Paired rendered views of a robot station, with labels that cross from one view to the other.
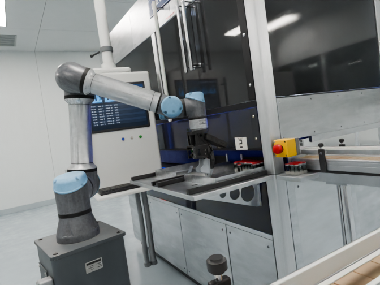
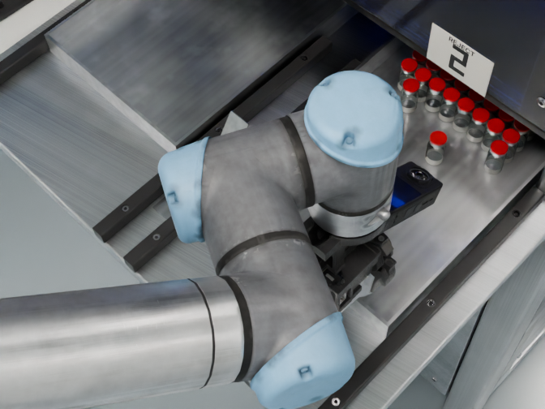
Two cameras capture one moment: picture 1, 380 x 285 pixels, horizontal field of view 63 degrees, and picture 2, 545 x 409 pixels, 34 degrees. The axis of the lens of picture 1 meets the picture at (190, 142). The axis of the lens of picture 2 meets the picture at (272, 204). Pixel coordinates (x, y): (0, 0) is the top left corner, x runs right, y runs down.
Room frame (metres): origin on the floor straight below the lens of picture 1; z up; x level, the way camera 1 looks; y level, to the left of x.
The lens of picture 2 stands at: (0.90, 0.10, 1.81)
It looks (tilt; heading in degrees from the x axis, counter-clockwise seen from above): 60 degrees down; 348
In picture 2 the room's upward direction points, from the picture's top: 4 degrees counter-clockwise
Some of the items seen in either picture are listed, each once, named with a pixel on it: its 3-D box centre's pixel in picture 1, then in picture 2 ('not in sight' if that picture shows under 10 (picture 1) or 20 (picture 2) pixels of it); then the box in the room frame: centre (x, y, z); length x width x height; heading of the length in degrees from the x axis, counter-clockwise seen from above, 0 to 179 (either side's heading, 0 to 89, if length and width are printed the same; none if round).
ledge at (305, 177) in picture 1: (299, 175); not in sight; (1.27, -0.43, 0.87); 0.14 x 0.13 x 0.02; 120
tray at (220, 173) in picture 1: (229, 172); (397, 167); (1.42, -0.16, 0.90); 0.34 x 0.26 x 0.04; 120
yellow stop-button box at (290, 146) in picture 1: (286, 147); not in sight; (1.26, -0.39, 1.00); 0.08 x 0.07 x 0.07; 120
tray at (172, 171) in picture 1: (192, 168); (205, 22); (1.71, 0.01, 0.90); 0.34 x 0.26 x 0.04; 120
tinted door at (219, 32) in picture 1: (220, 46); not in sight; (1.54, -0.21, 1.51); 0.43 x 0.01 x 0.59; 30
